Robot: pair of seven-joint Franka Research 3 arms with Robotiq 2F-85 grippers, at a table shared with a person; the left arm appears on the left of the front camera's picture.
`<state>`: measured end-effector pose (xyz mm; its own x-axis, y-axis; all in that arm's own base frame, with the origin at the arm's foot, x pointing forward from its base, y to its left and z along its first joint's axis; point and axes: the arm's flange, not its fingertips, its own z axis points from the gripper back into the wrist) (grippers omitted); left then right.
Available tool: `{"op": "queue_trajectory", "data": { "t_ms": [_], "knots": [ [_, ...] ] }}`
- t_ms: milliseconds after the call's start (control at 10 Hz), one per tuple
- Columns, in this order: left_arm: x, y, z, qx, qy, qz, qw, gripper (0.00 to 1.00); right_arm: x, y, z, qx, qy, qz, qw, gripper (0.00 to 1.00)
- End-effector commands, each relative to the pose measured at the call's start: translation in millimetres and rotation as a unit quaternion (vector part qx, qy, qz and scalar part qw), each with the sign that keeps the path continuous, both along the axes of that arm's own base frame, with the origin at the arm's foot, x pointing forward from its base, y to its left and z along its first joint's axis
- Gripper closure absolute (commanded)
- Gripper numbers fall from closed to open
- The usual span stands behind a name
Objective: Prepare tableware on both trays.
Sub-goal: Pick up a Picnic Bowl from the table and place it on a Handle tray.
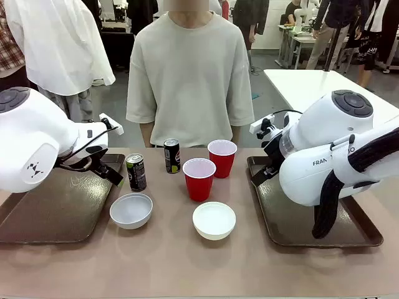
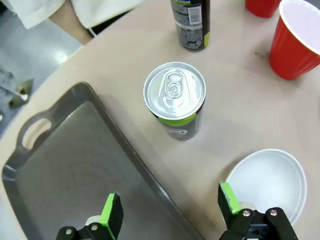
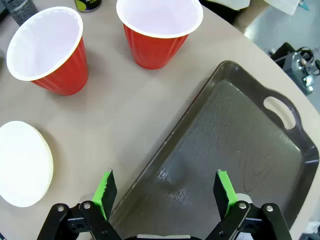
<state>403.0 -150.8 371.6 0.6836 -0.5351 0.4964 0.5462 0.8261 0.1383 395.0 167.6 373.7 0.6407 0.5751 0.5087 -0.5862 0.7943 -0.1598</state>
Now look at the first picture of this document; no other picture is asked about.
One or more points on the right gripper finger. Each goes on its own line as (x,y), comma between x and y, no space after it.
(260,178)
(270,170)

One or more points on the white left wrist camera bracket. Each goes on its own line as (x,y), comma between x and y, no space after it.
(110,124)

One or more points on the bystander in white shirt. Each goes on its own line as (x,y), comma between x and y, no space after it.
(62,46)

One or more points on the bystander in black shorts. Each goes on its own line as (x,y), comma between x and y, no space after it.
(371,40)

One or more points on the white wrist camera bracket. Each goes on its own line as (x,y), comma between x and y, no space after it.
(110,124)
(260,124)

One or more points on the white bowl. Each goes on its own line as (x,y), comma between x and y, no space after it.
(214,221)
(131,211)

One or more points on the black pepsi can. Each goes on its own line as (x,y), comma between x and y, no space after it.
(172,157)

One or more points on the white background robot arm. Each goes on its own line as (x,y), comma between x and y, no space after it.
(300,15)

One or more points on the bystander in dark clothes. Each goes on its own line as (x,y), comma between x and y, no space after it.
(252,18)

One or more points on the white side table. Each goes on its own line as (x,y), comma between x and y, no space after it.
(311,84)

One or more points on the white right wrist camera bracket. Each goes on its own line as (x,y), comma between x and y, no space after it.
(260,124)

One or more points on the grey background workbench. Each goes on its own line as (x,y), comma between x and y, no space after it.
(293,46)

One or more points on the person in beige t-shirt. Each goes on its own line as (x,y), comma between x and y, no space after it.
(190,78)

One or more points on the person's left forearm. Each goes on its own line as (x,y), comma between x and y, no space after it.
(237,135)

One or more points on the bystander in beige trousers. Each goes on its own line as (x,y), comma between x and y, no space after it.
(330,34)

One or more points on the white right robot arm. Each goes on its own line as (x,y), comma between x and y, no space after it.
(324,124)

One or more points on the black can with green top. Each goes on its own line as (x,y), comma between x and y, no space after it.
(136,174)

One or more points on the person's right forearm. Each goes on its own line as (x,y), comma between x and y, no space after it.
(146,135)

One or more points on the bystander in plaid shirt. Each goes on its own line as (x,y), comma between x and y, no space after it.
(11,53)

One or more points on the red plastic cup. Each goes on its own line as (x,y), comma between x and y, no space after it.
(222,162)
(199,183)

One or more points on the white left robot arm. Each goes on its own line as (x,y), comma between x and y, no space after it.
(31,140)

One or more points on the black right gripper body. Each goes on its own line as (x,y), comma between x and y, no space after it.
(272,152)

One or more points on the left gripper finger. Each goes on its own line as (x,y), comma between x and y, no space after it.
(116,180)
(103,171)

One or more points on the brown plastic tray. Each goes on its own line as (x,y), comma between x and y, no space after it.
(290,224)
(62,205)

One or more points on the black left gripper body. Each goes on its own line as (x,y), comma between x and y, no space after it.
(90,162)

